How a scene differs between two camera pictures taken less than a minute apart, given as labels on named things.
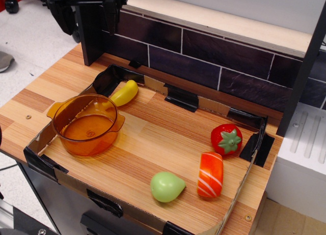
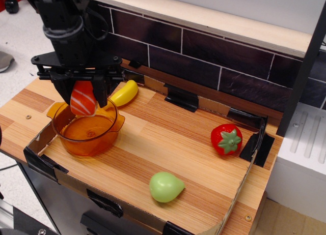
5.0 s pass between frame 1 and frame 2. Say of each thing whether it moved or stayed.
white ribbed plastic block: stayed
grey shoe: stayed
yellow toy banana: stayed
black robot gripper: moved
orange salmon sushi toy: moved
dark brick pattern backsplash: stayed
